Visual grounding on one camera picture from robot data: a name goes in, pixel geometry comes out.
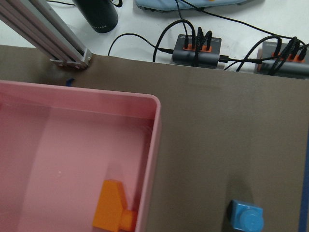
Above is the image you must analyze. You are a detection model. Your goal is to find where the pink plastic box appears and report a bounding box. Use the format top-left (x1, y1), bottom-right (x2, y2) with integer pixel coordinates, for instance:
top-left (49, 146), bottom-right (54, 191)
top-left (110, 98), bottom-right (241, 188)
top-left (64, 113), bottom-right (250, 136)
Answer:
top-left (0, 81), bottom-right (161, 232)

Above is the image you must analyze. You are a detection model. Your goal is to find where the orange sloped block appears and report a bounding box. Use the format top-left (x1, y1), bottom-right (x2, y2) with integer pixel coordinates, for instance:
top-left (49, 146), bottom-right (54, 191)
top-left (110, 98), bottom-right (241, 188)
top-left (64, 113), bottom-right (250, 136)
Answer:
top-left (92, 180), bottom-right (137, 232)

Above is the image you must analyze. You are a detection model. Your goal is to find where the small blue single-stud block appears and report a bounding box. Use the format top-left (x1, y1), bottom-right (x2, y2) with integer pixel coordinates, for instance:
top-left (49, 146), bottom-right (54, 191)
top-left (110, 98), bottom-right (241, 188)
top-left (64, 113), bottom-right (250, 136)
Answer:
top-left (230, 200), bottom-right (264, 232)

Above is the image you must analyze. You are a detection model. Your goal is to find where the grey usb hub near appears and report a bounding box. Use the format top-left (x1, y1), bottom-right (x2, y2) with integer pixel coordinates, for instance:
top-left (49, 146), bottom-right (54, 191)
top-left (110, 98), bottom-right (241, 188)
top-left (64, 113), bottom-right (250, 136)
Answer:
top-left (169, 34), bottom-right (222, 70)

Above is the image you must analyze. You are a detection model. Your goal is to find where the grey usb hub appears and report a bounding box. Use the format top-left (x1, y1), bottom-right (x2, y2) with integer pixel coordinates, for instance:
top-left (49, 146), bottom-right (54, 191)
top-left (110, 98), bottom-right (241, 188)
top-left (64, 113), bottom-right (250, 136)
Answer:
top-left (253, 40), bottom-right (309, 79)
top-left (169, 34), bottom-right (222, 70)

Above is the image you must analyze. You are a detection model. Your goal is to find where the blue teach pendant tablet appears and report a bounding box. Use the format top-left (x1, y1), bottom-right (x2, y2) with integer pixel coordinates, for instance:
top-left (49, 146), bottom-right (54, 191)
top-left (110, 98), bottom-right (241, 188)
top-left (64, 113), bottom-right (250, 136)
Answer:
top-left (135, 0), bottom-right (259, 12)

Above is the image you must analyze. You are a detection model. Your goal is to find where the black water bottle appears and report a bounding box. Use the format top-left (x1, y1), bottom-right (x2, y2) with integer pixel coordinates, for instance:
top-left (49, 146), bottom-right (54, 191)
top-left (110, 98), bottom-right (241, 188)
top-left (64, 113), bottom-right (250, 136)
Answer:
top-left (73, 0), bottom-right (118, 33)

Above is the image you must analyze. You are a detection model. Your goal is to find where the grey usb hub far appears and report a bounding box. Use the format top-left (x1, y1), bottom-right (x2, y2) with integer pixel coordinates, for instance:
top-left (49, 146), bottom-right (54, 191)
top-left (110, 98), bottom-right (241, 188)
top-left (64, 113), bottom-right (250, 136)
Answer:
top-left (253, 40), bottom-right (309, 79)

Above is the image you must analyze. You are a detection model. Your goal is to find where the aluminium frame post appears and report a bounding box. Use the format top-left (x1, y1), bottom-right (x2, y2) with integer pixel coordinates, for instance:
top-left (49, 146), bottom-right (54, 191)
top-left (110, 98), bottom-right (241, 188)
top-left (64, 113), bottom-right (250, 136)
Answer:
top-left (0, 0), bottom-right (92, 69)

